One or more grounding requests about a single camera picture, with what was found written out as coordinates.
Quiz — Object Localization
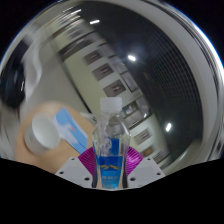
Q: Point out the clear blue-labelled water bottle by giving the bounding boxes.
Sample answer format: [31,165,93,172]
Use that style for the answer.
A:
[92,96,132,190]

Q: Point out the white mug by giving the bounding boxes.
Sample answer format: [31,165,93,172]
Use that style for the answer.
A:
[23,113,61,154]

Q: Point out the round ceiling lights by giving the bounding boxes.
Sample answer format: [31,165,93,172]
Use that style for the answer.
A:
[89,19,173,133]

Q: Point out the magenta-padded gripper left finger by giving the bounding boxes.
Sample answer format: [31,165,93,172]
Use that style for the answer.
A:
[54,148,98,190]

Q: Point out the black bag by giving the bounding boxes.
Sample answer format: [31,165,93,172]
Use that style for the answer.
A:
[0,63,26,109]

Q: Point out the blue and white booklet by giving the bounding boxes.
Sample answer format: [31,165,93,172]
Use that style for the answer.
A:
[54,107,89,155]

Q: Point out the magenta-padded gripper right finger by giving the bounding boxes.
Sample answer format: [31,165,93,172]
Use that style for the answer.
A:
[123,146,166,190]

